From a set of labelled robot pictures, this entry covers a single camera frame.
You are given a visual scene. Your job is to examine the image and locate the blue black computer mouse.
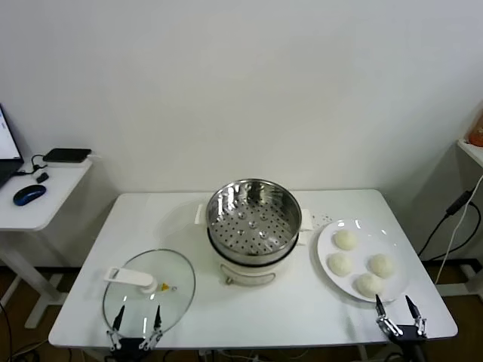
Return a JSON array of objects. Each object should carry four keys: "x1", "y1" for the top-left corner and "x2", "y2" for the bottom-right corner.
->
[{"x1": 13, "y1": 184, "x2": 48, "y2": 207}]

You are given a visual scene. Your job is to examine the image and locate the white hanging cable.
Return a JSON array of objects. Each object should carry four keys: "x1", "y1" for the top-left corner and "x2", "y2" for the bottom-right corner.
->
[{"x1": 435, "y1": 199, "x2": 483, "y2": 284}]

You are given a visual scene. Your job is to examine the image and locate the white steamed baozi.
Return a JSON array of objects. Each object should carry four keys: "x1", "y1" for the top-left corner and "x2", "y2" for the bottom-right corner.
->
[
  {"x1": 368, "y1": 253, "x2": 397, "y2": 279},
  {"x1": 331, "y1": 229, "x2": 359, "y2": 251},
  {"x1": 355, "y1": 272, "x2": 385, "y2": 297},
  {"x1": 326, "y1": 252, "x2": 355, "y2": 278}
]

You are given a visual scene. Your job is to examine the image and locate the thin black usb cable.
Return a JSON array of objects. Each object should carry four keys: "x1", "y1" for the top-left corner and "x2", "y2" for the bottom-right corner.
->
[{"x1": 14, "y1": 152, "x2": 48, "y2": 178}]

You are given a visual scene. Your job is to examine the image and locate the white side desk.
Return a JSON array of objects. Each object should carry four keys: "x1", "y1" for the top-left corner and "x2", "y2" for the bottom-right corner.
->
[{"x1": 0, "y1": 158, "x2": 95, "y2": 329}]

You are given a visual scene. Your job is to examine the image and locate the white electric cooker pot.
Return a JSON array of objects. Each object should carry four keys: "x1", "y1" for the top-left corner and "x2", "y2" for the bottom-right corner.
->
[{"x1": 194, "y1": 203, "x2": 316, "y2": 287}]

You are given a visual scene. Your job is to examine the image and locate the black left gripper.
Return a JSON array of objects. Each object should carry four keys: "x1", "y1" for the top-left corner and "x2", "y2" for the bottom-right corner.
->
[{"x1": 106, "y1": 304, "x2": 163, "y2": 356}]

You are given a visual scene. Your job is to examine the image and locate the perforated stainless steel steamer basket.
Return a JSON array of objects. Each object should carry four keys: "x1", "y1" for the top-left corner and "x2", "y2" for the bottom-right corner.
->
[{"x1": 205, "y1": 178, "x2": 303, "y2": 265}]

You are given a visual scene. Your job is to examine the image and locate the black flat external drive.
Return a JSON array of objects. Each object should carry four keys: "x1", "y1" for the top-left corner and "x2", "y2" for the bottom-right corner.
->
[{"x1": 42, "y1": 148, "x2": 93, "y2": 164}]

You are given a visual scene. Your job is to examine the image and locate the black cable with adapter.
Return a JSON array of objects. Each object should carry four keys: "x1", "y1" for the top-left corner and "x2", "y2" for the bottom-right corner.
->
[{"x1": 418, "y1": 190, "x2": 475, "y2": 261}]

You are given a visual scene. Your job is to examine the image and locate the black laptop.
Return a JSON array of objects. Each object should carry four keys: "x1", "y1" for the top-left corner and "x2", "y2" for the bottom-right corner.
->
[{"x1": 0, "y1": 102, "x2": 26, "y2": 189}]

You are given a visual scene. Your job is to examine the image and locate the white round plate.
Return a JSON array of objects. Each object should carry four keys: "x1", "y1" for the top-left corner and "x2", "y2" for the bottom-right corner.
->
[{"x1": 316, "y1": 219, "x2": 411, "y2": 303}]

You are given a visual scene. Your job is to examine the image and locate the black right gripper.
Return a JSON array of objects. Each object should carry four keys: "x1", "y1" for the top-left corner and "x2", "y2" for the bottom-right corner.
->
[{"x1": 375, "y1": 294, "x2": 428, "y2": 344}]

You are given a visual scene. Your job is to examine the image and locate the orange packaged item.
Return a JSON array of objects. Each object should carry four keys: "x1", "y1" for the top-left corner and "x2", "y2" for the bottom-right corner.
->
[{"x1": 466, "y1": 112, "x2": 483, "y2": 146}]

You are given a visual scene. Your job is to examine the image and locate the glass lid with white handle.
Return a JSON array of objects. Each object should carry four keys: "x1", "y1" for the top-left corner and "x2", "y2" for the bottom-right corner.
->
[{"x1": 101, "y1": 247, "x2": 196, "y2": 339}]

